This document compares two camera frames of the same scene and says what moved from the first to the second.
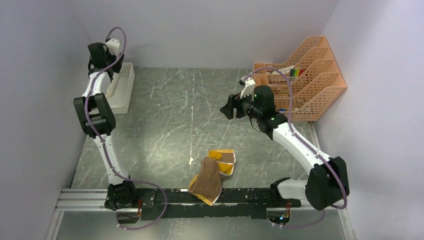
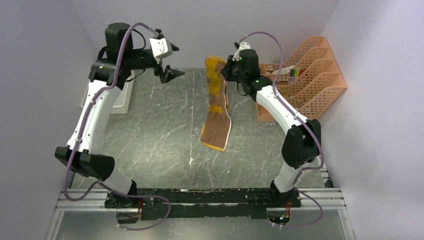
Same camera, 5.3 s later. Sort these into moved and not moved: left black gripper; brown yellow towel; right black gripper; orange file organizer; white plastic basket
Moved: brown yellow towel; left black gripper; right black gripper
Not moved: white plastic basket; orange file organizer
